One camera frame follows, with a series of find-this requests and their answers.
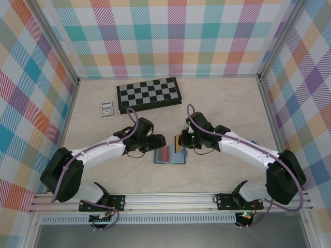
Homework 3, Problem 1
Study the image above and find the gold credit card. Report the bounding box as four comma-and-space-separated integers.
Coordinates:
173, 133, 182, 153

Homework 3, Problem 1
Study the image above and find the red credit card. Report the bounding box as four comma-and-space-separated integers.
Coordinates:
161, 145, 172, 163

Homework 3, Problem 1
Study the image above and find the blue leather card holder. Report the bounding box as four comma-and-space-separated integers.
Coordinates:
153, 144, 188, 165

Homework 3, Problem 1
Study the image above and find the small grey card case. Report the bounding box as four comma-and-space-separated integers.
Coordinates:
100, 101, 115, 118

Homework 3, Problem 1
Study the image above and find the black grey folding chessboard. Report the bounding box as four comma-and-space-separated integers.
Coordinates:
115, 76, 183, 115

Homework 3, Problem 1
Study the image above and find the small circuit board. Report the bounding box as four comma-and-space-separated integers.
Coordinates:
89, 212, 114, 223
236, 211, 255, 222

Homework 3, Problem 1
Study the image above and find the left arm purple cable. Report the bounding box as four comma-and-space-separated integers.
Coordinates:
51, 107, 140, 232

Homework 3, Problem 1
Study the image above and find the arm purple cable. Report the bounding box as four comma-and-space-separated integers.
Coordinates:
186, 103, 305, 229
51, 107, 140, 232

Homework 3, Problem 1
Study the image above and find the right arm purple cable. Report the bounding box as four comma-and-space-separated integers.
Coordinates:
186, 103, 305, 229

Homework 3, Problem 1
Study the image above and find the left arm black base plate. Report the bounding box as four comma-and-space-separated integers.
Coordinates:
78, 194, 127, 212

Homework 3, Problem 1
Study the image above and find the long aluminium mounting rail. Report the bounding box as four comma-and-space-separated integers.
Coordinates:
27, 191, 314, 214

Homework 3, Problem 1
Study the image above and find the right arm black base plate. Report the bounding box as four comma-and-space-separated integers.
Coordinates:
215, 192, 265, 211

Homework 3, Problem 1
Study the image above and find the aluminium frame side rail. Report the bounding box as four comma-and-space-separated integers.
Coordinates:
46, 79, 81, 194
258, 77, 297, 192

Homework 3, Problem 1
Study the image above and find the slotted grey cable duct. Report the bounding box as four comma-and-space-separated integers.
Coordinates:
40, 215, 238, 225

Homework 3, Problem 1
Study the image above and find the aluminium frame post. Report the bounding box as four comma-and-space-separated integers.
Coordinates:
258, 0, 304, 82
30, 0, 80, 85

